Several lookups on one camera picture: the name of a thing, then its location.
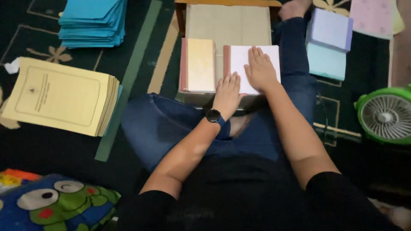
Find person's right hand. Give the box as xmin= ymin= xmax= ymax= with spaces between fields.
xmin=243 ymin=46 xmax=282 ymax=94

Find person's left hand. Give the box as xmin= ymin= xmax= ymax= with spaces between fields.
xmin=212 ymin=72 xmax=248 ymax=121

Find white paper pad red spine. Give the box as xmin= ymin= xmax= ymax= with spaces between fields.
xmin=223 ymin=45 xmax=282 ymax=96

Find small wooden table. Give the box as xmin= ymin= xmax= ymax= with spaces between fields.
xmin=174 ymin=0 xmax=283 ymax=111

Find black wrist watch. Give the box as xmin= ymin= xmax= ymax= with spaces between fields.
xmin=205 ymin=109 xmax=226 ymax=127

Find yellow paper pad red spine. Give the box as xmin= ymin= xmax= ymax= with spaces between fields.
xmin=179 ymin=38 xmax=217 ymax=94

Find beige board sheet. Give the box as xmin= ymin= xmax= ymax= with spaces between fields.
xmin=185 ymin=4 xmax=272 ymax=84

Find light blue paper stack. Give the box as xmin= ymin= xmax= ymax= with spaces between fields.
xmin=306 ymin=42 xmax=347 ymax=81

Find person's bare foot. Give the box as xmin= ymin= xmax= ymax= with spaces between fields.
xmin=278 ymin=0 xmax=313 ymax=22

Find person's blue jeans legs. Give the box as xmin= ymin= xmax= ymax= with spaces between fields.
xmin=120 ymin=16 xmax=319 ymax=172

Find purple paper stack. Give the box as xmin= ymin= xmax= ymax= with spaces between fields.
xmin=305 ymin=8 xmax=354 ymax=53

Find person's black shirt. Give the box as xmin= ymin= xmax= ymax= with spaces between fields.
xmin=116 ymin=153 xmax=403 ymax=231

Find pink paper stack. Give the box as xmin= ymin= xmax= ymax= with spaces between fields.
xmin=349 ymin=0 xmax=399 ymax=40

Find green portable fan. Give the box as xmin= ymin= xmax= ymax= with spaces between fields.
xmin=353 ymin=83 xmax=411 ymax=146

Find pale yellow paper stack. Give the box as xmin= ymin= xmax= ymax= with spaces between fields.
xmin=392 ymin=0 xmax=406 ymax=36

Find stack of blue paper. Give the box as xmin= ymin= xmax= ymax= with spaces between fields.
xmin=58 ymin=0 xmax=128 ymax=49

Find stack of yellow printed covers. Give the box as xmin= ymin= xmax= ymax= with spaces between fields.
xmin=1 ymin=57 xmax=123 ymax=137

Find dark green patterned carpet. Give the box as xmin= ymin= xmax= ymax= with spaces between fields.
xmin=0 ymin=0 xmax=411 ymax=231

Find frog print cushion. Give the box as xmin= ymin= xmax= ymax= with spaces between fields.
xmin=0 ymin=169 xmax=122 ymax=231

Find crumpled white paper scrap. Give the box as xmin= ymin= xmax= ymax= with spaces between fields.
xmin=4 ymin=57 xmax=21 ymax=75

